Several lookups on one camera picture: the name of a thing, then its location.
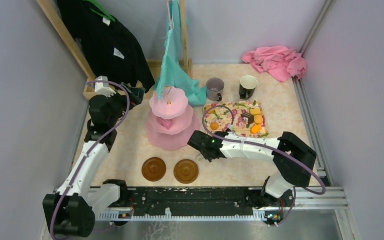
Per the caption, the brown wooden coaster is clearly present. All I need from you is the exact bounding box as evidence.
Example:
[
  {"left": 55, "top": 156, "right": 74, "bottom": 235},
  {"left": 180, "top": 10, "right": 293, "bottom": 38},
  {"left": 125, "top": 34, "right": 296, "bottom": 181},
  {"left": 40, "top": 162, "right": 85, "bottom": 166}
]
[
  {"left": 141, "top": 157, "right": 167, "bottom": 182},
  {"left": 173, "top": 159, "right": 199, "bottom": 184}
]

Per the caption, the pink wafer biscuit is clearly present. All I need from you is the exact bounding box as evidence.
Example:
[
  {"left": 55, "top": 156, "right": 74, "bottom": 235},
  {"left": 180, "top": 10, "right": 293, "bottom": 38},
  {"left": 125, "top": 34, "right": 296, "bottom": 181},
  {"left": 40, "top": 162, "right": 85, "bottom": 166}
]
[{"left": 156, "top": 117, "right": 173, "bottom": 130}]

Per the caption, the floral serving tray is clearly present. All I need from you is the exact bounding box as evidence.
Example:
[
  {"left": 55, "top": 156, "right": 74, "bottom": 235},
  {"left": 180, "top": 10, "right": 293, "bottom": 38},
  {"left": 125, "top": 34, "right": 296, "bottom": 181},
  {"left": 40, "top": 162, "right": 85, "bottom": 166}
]
[{"left": 203, "top": 100, "right": 270, "bottom": 138}]

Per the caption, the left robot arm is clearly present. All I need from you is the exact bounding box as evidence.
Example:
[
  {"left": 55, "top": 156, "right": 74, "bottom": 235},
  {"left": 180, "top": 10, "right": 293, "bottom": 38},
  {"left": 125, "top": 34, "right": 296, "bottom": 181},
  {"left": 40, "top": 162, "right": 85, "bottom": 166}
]
[{"left": 42, "top": 80, "right": 146, "bottom": 240}]

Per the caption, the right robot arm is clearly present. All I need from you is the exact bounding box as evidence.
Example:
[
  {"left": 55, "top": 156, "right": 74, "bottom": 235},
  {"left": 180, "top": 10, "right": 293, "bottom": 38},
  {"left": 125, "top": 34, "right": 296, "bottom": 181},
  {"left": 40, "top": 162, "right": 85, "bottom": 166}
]
[{"left": 187, "top": 130, "right": 317, "bottom": 206}]

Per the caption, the orange macaron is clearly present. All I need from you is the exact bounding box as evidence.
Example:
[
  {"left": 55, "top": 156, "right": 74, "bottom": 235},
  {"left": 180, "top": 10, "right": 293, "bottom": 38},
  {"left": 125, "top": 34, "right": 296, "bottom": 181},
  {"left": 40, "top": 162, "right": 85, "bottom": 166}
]
[{"left": 210, "top": 122, "right": 220, "bottom": 131}]

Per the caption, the teal hanging shirt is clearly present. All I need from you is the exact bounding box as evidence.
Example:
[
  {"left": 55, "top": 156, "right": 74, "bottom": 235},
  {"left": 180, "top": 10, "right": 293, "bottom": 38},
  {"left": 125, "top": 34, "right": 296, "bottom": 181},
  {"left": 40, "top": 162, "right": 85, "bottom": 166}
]
[{"left": 155, "top": 0, "right": 207, "bottom": 107}]

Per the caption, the pink three-tier cake stand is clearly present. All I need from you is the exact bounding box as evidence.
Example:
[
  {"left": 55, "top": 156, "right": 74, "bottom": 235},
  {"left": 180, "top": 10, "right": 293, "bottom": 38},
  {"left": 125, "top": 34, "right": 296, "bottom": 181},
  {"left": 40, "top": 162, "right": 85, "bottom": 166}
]
[{"left": 146, "top": 86, "right": 200, "bottom": 151}]

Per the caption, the chocolate cake slice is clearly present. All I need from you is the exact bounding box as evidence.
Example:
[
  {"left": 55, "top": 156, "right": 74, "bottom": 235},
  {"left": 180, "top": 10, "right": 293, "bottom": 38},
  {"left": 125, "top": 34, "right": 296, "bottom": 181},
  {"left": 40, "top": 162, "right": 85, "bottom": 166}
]
[{"left": 241, "top": 112, "right": 255, "bottom": 125}]

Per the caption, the black hanging shirt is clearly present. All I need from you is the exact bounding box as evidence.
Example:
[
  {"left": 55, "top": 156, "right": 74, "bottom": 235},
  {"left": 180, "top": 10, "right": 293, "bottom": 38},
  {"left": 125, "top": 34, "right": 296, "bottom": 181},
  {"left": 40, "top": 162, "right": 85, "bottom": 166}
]
[{"left": 56, "top": 0, "right": 156, "bottom": 93}]

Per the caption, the orange round cookie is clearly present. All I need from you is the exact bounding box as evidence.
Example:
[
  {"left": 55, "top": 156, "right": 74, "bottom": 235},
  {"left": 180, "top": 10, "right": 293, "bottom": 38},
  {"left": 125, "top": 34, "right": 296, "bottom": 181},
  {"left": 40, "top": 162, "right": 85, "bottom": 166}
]
[{"left": 254, "top": 114, "right": 265, "bottom": 125}]

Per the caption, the orange biscuit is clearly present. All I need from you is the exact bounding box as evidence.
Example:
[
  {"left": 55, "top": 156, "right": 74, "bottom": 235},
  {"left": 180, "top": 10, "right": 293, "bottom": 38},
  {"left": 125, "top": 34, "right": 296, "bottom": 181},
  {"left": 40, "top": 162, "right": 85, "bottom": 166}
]
[{"left": 249, "top": 108, "right": 262, "bottom": 116}]

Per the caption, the grey mug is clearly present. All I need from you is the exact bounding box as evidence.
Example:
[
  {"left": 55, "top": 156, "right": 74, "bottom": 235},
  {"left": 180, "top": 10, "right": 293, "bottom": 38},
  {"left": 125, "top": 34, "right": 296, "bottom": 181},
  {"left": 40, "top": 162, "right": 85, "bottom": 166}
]
[{"left": 206, "top": 77, "right": 225, "bottom": 102}]

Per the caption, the black mug white inside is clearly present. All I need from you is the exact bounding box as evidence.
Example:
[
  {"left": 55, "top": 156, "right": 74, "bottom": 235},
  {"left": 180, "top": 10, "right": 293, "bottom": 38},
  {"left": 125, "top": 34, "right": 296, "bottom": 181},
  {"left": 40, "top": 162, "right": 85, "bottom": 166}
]
[{"left": 239, "top": 75, "right": 258, "bottom": 100}]

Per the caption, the green clothes hanger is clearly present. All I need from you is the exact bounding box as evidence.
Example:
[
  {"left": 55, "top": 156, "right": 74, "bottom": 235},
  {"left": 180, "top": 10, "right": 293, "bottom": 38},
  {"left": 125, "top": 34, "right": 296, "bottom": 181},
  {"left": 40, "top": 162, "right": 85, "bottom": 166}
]
[{"left": 83, "top": 0, "right": 116, "bottom": 22}]

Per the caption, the pink crumpled cloth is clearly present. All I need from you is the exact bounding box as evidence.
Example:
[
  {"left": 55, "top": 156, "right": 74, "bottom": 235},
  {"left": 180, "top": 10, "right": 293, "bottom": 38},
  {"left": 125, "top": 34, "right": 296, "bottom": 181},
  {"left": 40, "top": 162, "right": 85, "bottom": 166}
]
[{"left": 241, "top": 45, "right": 308, "bottom": 83}]

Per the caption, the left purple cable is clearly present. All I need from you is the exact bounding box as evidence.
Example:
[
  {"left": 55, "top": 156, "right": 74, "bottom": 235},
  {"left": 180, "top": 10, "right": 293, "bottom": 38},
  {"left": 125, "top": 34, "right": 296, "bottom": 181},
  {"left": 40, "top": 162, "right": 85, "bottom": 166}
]
[{"left": 49, "top": 80, "right": 132, "bottom": 240}]

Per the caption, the purple cable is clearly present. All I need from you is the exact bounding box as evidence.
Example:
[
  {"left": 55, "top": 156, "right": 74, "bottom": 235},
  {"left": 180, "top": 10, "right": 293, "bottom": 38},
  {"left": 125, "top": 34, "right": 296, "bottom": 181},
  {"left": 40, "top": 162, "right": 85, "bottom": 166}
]
[
  {"left": 49, "top": 80, "right": 132, "bottom": 240},
  {"left": 201, "top": 105, "right": 327, "bottom": 228}
]

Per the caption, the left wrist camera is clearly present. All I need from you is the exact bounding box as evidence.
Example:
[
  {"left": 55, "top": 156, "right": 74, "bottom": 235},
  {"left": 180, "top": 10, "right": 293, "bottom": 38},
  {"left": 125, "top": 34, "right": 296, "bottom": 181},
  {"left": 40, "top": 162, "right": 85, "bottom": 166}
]
[{"left": 94, "top": 76, "right": 117, "bottom": 98}]

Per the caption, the wooden clothes rack frame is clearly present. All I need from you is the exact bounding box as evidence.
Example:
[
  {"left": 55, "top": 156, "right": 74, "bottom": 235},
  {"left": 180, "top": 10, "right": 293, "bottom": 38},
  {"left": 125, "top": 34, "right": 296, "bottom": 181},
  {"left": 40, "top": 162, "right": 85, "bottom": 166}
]
[{"left": 36, "top": 0, "right": 193, "bottom": 82}]

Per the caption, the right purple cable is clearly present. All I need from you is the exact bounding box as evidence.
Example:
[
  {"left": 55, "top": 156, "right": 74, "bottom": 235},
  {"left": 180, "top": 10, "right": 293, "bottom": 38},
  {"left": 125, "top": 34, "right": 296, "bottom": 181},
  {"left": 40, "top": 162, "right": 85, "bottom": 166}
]
[{"left": 201, "top": 105, "right": 327, "bottom": 228}]

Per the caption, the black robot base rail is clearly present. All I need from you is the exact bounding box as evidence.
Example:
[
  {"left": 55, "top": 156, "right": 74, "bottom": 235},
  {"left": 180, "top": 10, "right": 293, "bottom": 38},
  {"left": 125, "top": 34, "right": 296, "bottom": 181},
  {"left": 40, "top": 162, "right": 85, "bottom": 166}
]
[{"left": 110, "top": 187, "right": 293, "bottom": 217}]

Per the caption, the aluminium frame rail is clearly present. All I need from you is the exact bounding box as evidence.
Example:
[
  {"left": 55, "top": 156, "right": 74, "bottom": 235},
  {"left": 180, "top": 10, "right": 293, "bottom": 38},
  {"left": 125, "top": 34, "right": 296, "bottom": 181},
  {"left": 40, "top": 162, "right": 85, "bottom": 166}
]
[{"left": 293, "top": 0, "right": 361, "bottom": 240}]

